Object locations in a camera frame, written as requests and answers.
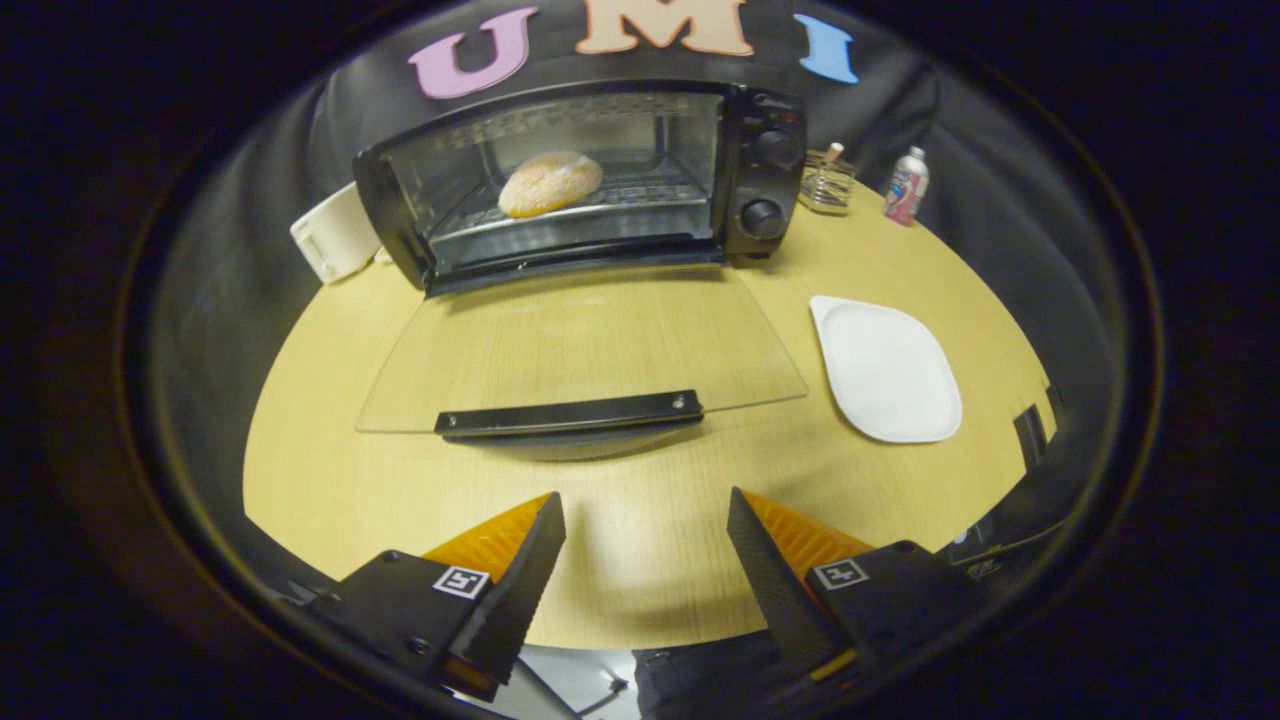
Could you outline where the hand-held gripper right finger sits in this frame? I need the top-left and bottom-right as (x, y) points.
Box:
(726, 487), (986, 693)

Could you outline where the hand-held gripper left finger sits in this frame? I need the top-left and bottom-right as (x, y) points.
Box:
(300, 491), (567, 703)

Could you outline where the round bread bun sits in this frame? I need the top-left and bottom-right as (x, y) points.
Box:
(498, 150), (605, 219)

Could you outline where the black toaster oven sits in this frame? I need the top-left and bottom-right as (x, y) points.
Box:
(352, 80), (809, 446)

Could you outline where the white pop-up toaster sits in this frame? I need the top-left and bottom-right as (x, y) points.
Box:
(290, 182), (387, 285)

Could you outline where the white square plate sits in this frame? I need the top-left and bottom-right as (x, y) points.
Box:
(808, 295), (964, 444)

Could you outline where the clear glass jar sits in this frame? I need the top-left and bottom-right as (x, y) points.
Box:
(798, 142), (858, 216)

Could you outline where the silver spray bottle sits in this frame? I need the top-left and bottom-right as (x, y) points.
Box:
(884, 146), (931, 227)

